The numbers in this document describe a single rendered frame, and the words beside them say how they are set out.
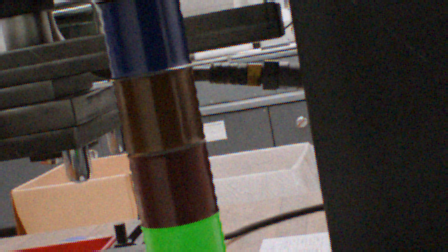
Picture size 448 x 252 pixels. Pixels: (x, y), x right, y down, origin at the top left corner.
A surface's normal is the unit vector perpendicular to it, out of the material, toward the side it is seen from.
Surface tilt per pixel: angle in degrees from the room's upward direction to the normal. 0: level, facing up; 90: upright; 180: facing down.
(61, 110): 90
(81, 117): 90
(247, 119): 90
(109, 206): 87
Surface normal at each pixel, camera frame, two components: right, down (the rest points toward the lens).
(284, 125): -0.17, 0.14
